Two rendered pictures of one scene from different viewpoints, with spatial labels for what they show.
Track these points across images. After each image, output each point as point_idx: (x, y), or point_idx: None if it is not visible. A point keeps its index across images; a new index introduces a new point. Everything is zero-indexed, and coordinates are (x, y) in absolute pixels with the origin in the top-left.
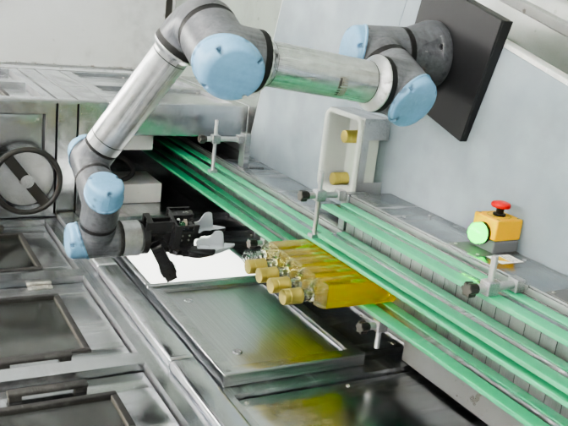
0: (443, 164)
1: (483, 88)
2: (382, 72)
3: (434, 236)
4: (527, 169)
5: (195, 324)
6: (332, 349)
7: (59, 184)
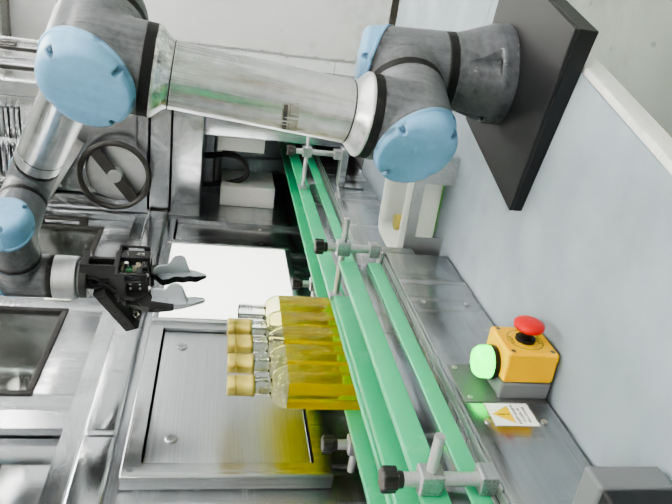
0: (495, 235)
1: (545, 135)
2: (362, 100)
3: (434, 346)
4: (579, 278)
5: (158, 385)
6: (297, 457)
7: (147, 182)
